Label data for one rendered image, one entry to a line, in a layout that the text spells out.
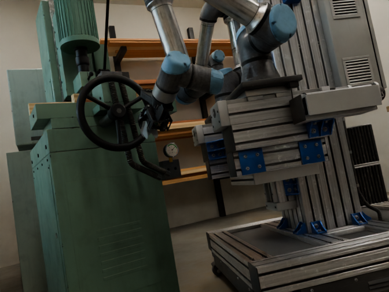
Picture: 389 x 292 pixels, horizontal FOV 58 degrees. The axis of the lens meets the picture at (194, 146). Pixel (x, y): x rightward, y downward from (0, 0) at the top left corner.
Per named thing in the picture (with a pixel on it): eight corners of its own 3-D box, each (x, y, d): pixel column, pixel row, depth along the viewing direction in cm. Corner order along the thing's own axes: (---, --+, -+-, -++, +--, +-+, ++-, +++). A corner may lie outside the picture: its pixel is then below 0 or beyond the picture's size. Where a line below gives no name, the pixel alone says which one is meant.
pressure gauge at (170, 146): (167, 161, 147) (164, 143, 148) (164, 163, 150) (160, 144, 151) (180, 160, 150) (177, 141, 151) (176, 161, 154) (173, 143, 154)
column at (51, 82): (59, 142, 166) (39, -1, 172) (51, 149, 184) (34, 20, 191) (105, 138, 177) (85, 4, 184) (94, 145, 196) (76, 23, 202)
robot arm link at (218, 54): (215, 62, 205) (212, 48, 206) (207, 68, 215) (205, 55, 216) (227, 61, 208) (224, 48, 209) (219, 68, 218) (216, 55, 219)
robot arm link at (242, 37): (261, 66, 139) (254, 34, 140) (281, 53, 127) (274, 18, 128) (235, 67, 135) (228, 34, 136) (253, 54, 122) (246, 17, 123)
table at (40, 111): (39, 113, 122) (37, 96, 122) (30, 130, 147) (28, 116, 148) (187, 106, 153) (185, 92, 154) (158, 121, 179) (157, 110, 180)
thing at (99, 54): (95, 71, 180) (91, 43, 181) (91, 77, 187) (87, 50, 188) (112, 71, 184) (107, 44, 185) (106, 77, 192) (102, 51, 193)
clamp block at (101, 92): (102, 102, 134) (99, 79, 135) (93, 111, 145) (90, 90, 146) (138, 101, 142) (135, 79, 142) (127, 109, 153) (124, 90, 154)
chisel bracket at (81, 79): (81, 90, 152) (79, 70, 153) (74, 98, 164) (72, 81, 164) (98, 89, 156) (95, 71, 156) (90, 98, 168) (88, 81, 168)
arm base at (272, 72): (272, 89, 139) (268, 65, 140) (288, 77, 124) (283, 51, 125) (237, 94, 137) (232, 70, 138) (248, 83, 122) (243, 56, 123)
